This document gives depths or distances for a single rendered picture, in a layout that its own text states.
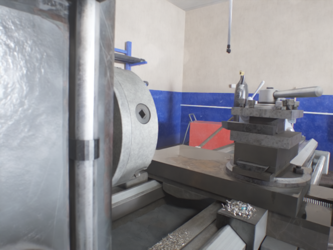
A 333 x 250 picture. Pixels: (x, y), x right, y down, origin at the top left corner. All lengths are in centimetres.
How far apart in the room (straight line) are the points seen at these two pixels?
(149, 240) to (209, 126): 310
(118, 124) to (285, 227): 51
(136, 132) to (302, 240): 50
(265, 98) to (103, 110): 60
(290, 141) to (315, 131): 425
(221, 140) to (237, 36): 260
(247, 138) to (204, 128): 308
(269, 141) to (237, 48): 477
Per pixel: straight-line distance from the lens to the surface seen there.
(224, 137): 373
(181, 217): 90
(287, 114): 65
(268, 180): 65
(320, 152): 231
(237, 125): 70
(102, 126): 16
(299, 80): 494
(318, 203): 81
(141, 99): 40
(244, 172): 67
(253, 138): 68
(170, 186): 82
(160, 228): 82
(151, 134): 41
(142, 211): 88
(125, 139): 37
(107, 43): 17
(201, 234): 61
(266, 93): 72
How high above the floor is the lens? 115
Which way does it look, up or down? 5 degrees down
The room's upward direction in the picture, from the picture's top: 2 degrees clockwise
